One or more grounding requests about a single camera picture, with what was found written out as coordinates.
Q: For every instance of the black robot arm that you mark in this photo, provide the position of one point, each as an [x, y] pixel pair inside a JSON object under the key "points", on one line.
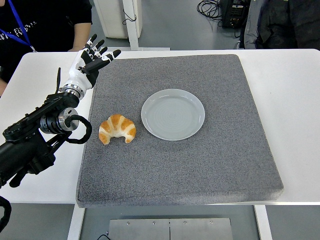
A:
{"points": [[22, 150]]}

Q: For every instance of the black electronics box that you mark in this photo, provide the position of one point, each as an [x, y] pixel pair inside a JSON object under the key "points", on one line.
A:
{"points": [[233, 15]]}

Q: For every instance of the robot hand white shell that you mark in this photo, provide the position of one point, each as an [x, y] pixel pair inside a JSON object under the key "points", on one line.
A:
{"points": [[77, 75]]}

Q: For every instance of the grey felt mat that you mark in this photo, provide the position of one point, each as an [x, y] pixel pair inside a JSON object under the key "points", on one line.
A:
{"points": [[175, 170]]}

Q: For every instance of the grey metal plate with screws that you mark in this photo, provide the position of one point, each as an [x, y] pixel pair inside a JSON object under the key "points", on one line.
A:
{"points": [[170, 228]]}

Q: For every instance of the white cabinet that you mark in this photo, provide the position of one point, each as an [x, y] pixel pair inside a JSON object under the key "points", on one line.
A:
{"points": [[110, 20]]}

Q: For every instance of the person in dark jacket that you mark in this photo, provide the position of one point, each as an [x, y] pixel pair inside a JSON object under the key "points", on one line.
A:
{"points": [[275, 25]]}

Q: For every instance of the croissant bread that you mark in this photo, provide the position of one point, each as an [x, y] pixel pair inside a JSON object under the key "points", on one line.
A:
{"points": [[120, 125]]}

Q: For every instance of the grey round plate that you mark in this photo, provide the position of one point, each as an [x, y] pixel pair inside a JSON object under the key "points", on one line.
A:
{"points": [[172, 115]]}

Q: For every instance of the white stand post with base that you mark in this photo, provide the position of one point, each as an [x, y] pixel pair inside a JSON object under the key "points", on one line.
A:
{"points": [[132, 30]]}

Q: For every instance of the white table leg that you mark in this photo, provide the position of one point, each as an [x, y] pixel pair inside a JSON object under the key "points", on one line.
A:
{"points": [[263, 222], [75, 222]]}

